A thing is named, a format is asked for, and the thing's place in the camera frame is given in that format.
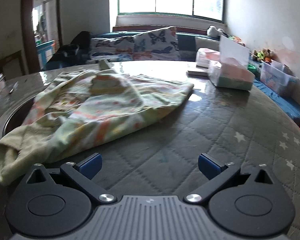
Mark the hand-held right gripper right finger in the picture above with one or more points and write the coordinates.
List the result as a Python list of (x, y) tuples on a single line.
[(208, 166)]

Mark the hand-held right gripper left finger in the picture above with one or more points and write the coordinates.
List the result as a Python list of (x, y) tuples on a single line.
[(91, 165)]

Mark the pastel patterned garment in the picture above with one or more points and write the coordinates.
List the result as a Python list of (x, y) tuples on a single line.
[(95, 112)]

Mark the clear box with pink contents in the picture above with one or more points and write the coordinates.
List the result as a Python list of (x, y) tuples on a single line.
[(231, 76)]

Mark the flat grey book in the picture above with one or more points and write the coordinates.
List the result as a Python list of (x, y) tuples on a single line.
[(197, 73)]

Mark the silver pen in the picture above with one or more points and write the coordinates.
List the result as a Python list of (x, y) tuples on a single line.
[(13, 88)]

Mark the pink and white packet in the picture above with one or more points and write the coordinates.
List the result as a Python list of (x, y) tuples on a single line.
[(206, 56)]

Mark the clear plastic storage bin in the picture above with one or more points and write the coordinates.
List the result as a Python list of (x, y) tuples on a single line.
[(276, 78)]

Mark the white paper sheet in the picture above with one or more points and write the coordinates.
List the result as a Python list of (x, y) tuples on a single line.
[(233, 48)]

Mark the butterfly print pillow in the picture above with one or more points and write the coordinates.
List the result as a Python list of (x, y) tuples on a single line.
[(156, 42), (110, 46)]

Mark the white cushion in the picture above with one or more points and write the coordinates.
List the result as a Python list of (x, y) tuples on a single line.
[(206, 43)]

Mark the blue cabinet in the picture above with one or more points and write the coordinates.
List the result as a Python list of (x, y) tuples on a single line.
[(45, 51)]

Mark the black bag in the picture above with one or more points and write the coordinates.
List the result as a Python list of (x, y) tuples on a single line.
[(77, 42)]

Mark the pile of small plush toys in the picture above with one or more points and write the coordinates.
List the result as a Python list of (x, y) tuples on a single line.
[(263, 55)]

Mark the grey stuffed toy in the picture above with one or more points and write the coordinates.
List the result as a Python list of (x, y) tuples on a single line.
[(215, 30)]

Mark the dark wooden door frame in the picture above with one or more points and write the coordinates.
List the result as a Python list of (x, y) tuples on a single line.
[(27, 30)]

